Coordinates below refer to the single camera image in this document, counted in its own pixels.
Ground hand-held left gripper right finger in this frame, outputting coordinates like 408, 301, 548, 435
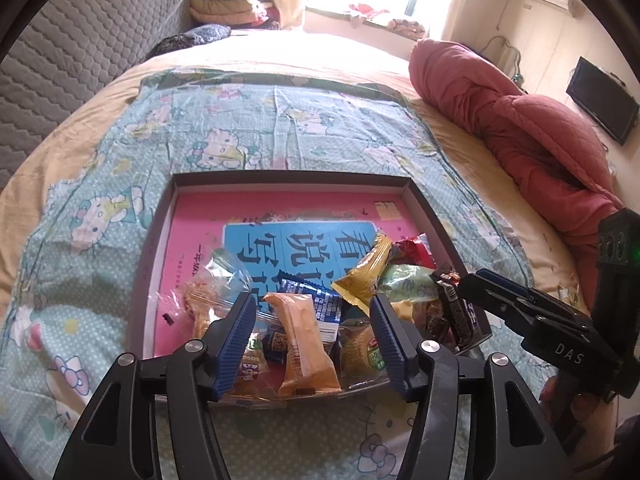
370, 293, 573, 480

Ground cartoon cat printed blanket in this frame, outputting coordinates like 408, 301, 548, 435
0, 70, 586, 480

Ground white rounded appliance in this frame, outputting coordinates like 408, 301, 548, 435
495, 42, 521, 78

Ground green translucent pastry packet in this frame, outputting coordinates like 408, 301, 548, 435
377, 262, 451, 343

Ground orange snack packet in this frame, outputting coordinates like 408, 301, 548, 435
262, 292, 342, 398

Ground black television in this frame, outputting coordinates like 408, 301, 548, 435
566, 56, 640, 146

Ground round pastry with green label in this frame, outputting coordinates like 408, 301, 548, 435
337, 317, 388, 383

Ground blue snack packet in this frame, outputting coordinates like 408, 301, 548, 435
277, 270, 346, 343

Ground shallow box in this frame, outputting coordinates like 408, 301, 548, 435
127, 172, 493, 408

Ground clothes on window sill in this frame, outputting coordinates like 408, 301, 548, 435
347, 2, 426, 36

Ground dark patterned pillow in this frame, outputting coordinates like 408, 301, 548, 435
150, 23, 232, 56

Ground red snack packet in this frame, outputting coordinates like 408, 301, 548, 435
392, 234, 436, 271

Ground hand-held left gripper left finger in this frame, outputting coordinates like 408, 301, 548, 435
52, 291, 257, 480

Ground small clear snack packet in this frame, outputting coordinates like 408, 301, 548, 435
220, 340, 286, 406

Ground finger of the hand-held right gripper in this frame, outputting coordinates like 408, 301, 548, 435
457, 274, 540, 335
472, 268, 593, 322

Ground red quilt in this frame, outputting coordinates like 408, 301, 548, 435
409, 38, 626, 241

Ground yellow snack packet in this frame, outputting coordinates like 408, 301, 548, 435
331, 230, 393, 308

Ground bed with beige sheet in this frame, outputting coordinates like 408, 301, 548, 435
0, 30, 601, 480

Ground sheer pale curtain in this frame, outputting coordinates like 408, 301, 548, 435
440, 0, 481, 43

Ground clear packet of pastries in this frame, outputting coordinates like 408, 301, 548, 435
180, 255, 261, 341

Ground pink book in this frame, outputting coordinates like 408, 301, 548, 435
145, 190, 436, 361

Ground grey quilted headboard cover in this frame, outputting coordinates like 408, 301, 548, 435
0, 0, 196, 191

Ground person's right hand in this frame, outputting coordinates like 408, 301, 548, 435
541, 377, 613, 443

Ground dark chocolate bar packet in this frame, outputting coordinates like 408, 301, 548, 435
430, 269, 481, 353

